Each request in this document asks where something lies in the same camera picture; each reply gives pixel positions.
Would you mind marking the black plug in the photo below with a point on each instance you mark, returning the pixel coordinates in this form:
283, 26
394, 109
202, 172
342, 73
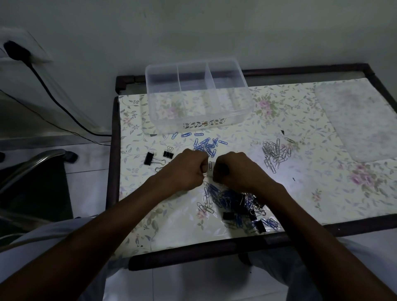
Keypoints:
15, 50

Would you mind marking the floral tablecloth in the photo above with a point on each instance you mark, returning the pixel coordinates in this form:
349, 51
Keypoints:
310, 186

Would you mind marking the large black binder clip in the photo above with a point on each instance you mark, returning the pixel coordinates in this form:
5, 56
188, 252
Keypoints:
149, 158

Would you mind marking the dark table frame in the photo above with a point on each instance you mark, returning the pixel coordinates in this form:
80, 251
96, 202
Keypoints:
198, 249

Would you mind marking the small black binder clip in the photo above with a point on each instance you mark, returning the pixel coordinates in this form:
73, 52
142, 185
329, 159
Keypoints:
167, 153

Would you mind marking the white wall socket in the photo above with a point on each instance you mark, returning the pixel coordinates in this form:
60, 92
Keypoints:
37, 49

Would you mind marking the person's right forearm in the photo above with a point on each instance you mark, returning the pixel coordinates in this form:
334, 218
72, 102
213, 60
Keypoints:
313, 245

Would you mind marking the person's right hand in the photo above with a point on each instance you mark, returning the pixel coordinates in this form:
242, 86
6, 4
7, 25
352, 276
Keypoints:
240, 175

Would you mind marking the silver paper clip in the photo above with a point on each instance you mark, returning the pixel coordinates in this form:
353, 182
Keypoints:
210, 166

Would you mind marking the person's left forearm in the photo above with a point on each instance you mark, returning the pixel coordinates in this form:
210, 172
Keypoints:
93, 235

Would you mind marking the pile of blue paper clips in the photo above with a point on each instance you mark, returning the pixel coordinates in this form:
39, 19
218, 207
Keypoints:
206, 145

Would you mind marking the mixed heap of clips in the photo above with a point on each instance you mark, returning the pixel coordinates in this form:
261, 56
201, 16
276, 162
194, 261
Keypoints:
229, 201

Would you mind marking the person's right fingers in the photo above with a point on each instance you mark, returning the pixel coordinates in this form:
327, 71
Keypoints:
218, 172

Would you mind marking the person's left hand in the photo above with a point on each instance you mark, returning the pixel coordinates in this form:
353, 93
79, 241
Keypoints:
181, 170

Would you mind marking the clear plastic divided box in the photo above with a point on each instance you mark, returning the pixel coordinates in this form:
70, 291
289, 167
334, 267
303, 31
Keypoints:
198, 99

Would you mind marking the clear plastic mat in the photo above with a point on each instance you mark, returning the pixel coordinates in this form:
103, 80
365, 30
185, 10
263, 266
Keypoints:
359, 121

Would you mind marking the pile of silver paper clips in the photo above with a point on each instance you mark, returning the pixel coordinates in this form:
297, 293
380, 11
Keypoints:
274, 153

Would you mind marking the person's left fingers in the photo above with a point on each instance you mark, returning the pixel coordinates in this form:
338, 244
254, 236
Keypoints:
203, 167

